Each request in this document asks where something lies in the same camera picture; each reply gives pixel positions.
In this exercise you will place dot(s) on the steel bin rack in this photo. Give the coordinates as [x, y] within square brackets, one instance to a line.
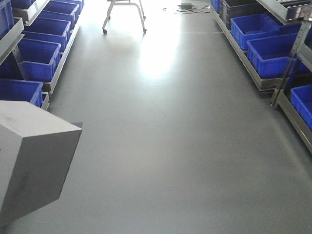
[36, 37]
[292, 91]

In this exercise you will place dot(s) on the left steel bin rack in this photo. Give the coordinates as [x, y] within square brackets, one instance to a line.
[36, 37]

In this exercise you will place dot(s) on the blue bin right rack far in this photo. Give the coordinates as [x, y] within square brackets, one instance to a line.
[251, 27]

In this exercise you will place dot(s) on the blue bin rack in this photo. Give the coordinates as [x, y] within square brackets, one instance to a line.
[40, 58]
[251, 27]
[269, 56]
[21, 90]

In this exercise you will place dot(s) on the blue bin left rack middle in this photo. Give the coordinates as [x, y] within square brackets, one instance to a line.
[40, 58]

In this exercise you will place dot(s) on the blue bin left rack near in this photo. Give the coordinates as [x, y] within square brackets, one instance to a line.
[21, 90]

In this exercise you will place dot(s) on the gray foam base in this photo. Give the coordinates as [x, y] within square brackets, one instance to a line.
[36, 151]

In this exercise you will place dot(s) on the blue bin right rack near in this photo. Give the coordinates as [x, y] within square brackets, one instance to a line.
[269, 56]

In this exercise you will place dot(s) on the right steel bin rack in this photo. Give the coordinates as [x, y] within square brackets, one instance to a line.
[292, 91]

